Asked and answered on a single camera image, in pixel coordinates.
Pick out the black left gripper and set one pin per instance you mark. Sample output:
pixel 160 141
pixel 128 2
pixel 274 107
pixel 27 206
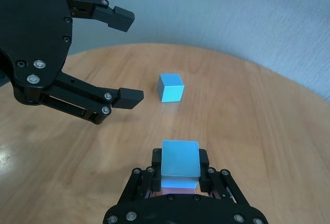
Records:
pixel 36 22

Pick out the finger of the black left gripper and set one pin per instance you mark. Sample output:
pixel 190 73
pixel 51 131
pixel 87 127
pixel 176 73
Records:
pixel 126 98

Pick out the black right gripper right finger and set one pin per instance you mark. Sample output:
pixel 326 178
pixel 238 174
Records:
pixel 205 172

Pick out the blue building block cube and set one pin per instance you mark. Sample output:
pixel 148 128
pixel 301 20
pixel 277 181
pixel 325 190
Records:
pixel 171 88
pixel 180 162

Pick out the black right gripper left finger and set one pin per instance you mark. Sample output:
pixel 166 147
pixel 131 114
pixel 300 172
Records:
pixel 156 177

